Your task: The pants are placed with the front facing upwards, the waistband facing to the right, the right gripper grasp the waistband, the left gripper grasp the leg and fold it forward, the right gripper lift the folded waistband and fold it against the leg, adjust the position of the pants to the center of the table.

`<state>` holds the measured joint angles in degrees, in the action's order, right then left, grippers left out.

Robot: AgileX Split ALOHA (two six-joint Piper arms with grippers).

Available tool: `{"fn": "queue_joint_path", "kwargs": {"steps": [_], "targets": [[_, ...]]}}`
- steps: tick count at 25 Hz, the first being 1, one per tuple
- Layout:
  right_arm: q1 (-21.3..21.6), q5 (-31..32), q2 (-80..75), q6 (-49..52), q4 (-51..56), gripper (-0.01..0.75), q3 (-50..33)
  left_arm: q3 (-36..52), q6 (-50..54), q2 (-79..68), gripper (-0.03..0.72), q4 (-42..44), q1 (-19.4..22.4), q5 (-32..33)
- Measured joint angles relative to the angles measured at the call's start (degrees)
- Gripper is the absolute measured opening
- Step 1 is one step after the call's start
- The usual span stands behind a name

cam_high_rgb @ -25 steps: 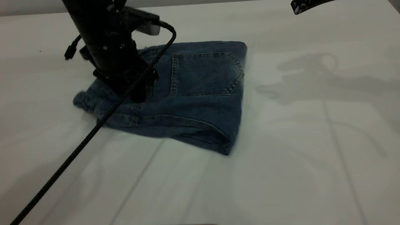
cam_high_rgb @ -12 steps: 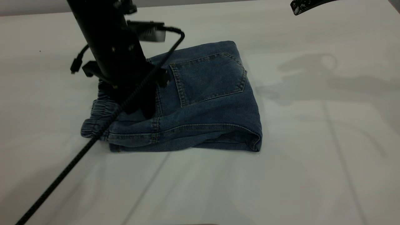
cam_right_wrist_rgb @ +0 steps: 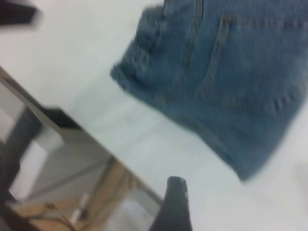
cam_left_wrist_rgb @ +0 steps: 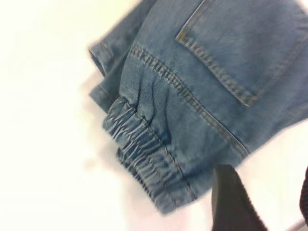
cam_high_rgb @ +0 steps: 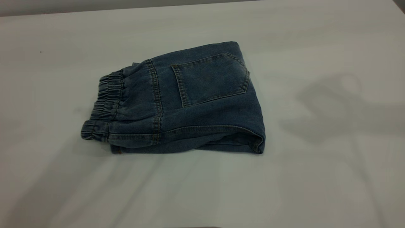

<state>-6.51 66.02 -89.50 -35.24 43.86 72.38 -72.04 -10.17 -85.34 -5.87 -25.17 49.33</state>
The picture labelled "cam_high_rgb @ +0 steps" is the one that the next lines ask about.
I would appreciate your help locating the blue denim pants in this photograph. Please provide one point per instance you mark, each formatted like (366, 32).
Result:
(196, 110)

